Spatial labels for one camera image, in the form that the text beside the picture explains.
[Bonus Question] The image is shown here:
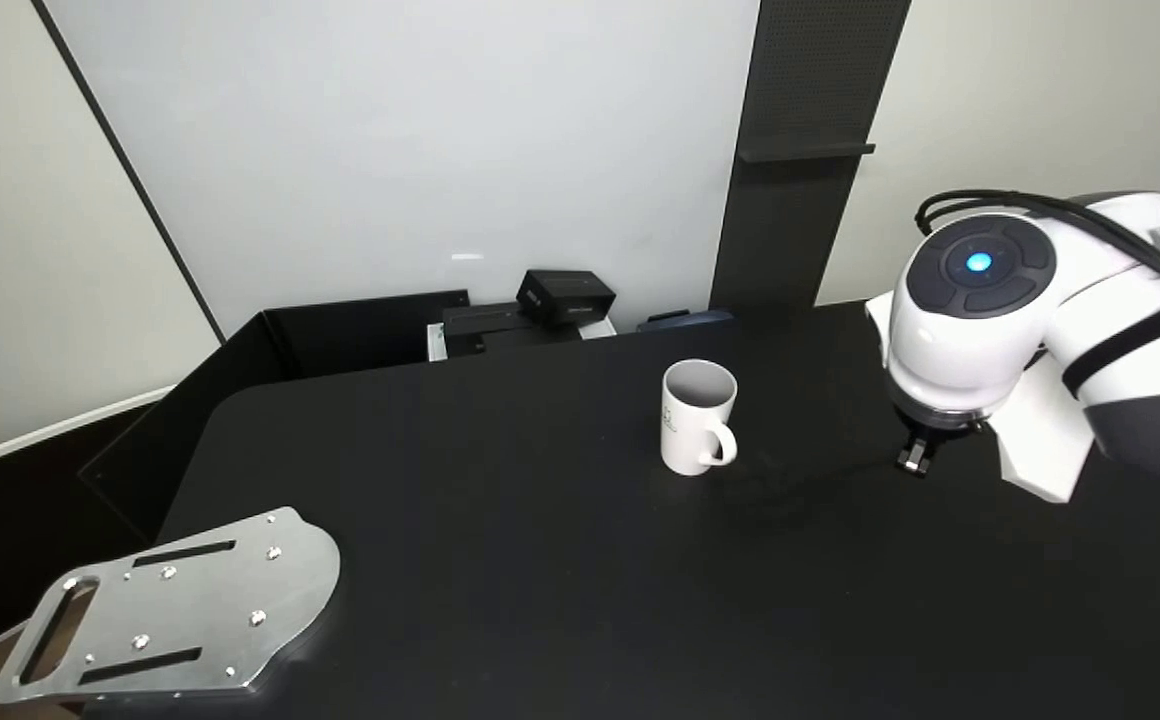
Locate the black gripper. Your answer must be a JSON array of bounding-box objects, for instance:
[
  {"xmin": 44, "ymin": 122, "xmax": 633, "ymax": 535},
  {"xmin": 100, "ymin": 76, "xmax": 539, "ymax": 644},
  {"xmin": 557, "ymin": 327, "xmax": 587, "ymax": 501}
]
[{"xmin": 891, "ymin": 394, "xmax": 989, "ymax": 457}]

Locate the white ceramic mug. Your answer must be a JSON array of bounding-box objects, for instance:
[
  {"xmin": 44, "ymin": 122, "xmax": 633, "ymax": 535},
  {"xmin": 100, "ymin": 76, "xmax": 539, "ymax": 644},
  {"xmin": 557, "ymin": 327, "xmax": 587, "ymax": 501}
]
[{"xmin": 654, "ymin": 357, "xmax": 744, "ymax": 481}]

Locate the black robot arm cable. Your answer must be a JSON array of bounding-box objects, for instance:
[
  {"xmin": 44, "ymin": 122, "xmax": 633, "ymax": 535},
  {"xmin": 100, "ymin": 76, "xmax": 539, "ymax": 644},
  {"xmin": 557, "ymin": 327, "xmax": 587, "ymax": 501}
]
[{"xmin": 910, "ymin": 189, "xmax": 1160, "ymax": 398}]

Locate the silver metal mounting plate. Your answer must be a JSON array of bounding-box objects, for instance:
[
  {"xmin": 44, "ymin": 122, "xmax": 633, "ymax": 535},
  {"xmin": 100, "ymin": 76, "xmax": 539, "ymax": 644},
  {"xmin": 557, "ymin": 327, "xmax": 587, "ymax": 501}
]
[{"xmin": 0, "ymin": 504, "xmax": 345, "ymax": 706}]

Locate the black vertical pillar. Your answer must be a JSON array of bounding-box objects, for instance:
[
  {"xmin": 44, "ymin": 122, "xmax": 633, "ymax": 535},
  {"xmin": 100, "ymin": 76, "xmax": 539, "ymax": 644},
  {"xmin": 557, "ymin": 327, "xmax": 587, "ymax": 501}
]
[{"xmin": 705, "ymin": 0, "xmax": 915, "ymax": 319}]

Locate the large whiteboard panel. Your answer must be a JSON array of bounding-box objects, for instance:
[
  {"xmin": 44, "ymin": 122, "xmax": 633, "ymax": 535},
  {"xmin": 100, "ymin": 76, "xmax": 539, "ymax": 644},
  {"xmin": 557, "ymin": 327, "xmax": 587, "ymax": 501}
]
[{"xmin": 31, "ymin": 0, "xmax": 765, "ymax": 345}]

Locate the small black box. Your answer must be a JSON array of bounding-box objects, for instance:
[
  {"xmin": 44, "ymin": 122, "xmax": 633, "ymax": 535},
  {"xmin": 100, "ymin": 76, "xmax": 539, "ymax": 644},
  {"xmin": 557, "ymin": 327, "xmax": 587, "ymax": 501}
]
[{"xmin": 513, "ymin": 265, "xmax": 620, "ymax": 327}]

